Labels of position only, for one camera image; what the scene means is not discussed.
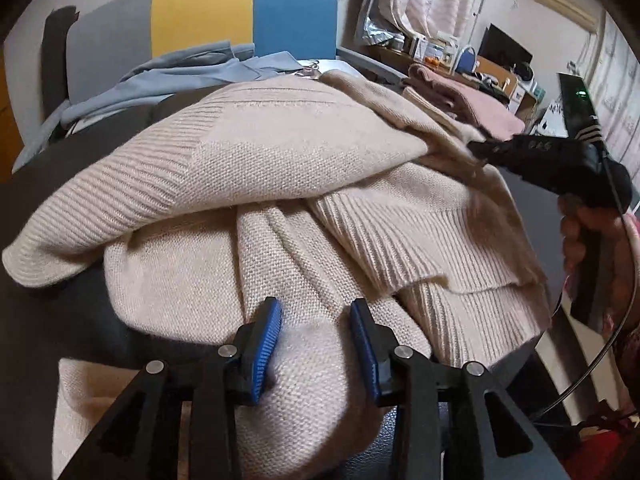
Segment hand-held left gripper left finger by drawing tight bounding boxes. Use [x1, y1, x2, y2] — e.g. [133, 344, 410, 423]
[59, 296, 284, 480]

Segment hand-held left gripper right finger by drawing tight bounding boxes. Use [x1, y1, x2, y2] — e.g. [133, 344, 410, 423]
[348, 297, 571, 480]

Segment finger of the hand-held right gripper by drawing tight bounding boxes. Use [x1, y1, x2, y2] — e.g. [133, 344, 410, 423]
[467, 137, 521, 171]

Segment beige knit sweater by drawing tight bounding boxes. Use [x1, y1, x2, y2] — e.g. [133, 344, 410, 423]
[2, 71, 551, 480]

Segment pink folded clothes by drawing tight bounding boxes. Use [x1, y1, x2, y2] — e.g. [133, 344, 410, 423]
[402, 63, 526, 141]

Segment person's right hand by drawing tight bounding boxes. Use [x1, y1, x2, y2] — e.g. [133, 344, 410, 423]
[559, 194, 588, 281]

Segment black monitor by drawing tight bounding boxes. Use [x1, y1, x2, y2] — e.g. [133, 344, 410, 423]
[480, 24, 533, 68]

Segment wooden desk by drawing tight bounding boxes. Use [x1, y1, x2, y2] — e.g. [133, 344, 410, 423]
[362, 42, 481, 83]

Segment air conditioner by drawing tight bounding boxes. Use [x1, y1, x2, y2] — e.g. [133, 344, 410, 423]
[532, 0, 598, 33]

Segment silver foil bag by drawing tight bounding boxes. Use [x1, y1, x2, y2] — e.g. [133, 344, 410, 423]
[357, 15, 406, 51]

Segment white deer print pillow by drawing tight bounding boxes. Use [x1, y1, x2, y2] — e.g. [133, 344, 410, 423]
[295, 59, 351, 81]

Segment person's patterned clothing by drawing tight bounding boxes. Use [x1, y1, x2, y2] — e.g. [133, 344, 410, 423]
[565, 400, 640, 466]

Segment grey-blue garment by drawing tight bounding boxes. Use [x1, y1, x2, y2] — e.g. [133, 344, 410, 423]
[12, 42, 321, 171]

